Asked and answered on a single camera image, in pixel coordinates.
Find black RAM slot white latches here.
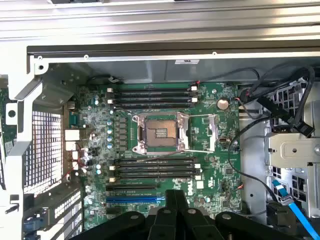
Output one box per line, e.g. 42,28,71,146
109,162,202,170
107,97,200,104
109,174,202,182
106,86,200,93

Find blue expansion slot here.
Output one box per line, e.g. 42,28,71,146
106,196,166,204

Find long black expansion slot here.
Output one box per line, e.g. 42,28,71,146
106,184,161,191

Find green motherboard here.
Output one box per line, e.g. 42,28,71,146
76,82,243,231

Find black plastic shroud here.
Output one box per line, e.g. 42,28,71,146
266,201,298,233

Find silver socket cover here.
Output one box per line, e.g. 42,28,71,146
186,112,218,154

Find silver CPU socket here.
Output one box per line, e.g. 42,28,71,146
131,111,190,155

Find round coin battery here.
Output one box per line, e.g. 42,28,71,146
216,97,230,110

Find silver metal disk bay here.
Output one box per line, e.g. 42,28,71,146
264,82,320,221

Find open PC case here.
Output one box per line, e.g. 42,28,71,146
0,44,320,240

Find thin black wire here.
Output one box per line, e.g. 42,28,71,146
227,116,278,201
196,67,261,85

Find blue flat data wire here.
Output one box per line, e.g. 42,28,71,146
271,179,320,240

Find thick black power wire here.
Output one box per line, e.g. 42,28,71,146
239,63,316,138

